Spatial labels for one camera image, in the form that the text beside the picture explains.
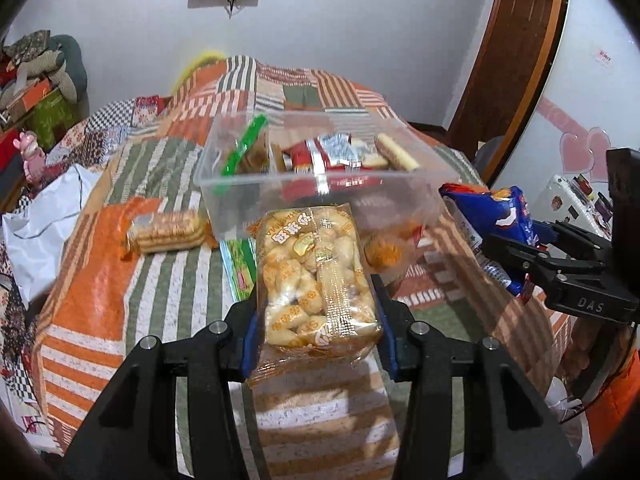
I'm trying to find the brown cake packet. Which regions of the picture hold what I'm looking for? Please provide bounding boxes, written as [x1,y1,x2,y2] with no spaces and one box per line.
[234,141,272,175]

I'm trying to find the golden biscuit stack packet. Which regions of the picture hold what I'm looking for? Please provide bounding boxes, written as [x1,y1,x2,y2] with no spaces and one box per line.
[124,209,209,257]

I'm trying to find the wooden door frame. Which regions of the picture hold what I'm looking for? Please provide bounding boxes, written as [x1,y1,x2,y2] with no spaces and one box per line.
[446,0,572,177]

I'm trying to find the green flat packet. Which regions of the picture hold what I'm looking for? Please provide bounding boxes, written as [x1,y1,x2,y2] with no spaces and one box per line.
[220,237,262,305]

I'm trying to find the red stick packet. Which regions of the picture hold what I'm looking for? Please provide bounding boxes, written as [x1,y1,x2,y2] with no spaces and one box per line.
[281,140,327,174]

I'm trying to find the clear plastic container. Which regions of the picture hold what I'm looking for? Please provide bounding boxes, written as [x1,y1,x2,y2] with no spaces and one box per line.
[194,110,461,241]

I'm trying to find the silver foil snack packet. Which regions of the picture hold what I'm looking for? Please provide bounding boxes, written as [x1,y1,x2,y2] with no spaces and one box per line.
[315,132,374,169]

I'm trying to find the red box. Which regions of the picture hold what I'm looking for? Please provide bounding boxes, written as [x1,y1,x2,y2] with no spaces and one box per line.
[0,124,32,183]

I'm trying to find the orange snack packet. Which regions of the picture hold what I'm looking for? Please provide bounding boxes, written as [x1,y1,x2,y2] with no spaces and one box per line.
[362,227,427,277]

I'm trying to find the pink toy rabbit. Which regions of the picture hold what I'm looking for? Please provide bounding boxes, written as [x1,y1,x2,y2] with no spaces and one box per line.
[12,130,49,184]

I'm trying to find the teal cushion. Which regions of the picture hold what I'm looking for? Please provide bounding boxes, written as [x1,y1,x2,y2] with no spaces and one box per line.
[49,35,89,107]

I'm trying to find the patchwork striped blanket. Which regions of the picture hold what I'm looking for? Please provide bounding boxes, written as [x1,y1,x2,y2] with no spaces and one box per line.
[0,55,617,480]

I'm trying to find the tan cracker packet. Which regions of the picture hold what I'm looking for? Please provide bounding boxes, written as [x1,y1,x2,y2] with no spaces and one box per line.
[247,202,386,386]

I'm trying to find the white appliance with stickers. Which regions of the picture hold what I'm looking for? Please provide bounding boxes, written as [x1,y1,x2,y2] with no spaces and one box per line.
[544,174,614,242]

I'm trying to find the patterned folded cloth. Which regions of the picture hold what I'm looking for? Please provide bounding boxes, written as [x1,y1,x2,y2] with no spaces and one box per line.
[2,30,54,67]

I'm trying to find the long cream biscuit packet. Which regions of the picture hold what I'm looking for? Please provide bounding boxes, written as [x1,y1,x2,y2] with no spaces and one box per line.
[372,132,422,172]

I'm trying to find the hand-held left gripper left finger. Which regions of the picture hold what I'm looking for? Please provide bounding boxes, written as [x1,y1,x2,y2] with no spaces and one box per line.
[62,300,262,480]

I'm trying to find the white wardrobe door pink hearts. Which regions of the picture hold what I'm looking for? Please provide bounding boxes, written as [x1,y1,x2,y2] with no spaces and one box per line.
[492,0,640,226]

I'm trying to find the orange cardboard box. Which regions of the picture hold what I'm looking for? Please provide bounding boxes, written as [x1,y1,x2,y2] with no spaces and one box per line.
[0,77,52,122]

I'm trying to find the blue snack bag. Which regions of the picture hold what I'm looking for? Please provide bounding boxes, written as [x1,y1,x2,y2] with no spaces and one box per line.
[439,182,545,307]

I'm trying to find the grey object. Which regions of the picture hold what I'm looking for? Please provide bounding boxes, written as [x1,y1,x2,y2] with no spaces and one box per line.
[472,135,507,182]

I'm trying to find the white plastic bag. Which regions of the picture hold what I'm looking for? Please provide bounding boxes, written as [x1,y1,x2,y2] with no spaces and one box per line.
[2,164,104,306]

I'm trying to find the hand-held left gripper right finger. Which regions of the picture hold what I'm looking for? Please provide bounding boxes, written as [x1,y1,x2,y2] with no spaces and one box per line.
[370,272,583,480]

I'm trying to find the green stick packet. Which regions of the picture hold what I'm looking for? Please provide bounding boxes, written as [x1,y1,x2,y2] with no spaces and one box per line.
[215,115,270,196]

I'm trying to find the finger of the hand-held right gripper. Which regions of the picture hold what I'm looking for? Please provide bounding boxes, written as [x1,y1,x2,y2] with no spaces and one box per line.
[530,219,612,262]
[480,233,572,292]

